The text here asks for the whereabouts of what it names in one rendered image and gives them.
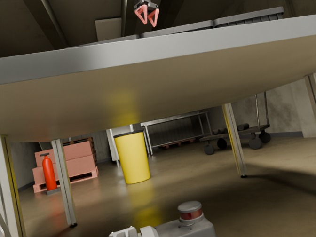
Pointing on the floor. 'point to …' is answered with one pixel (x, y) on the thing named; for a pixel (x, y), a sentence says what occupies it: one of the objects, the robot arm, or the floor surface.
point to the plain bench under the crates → (143, 89)
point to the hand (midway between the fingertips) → (150, 23)
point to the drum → (132, 156)
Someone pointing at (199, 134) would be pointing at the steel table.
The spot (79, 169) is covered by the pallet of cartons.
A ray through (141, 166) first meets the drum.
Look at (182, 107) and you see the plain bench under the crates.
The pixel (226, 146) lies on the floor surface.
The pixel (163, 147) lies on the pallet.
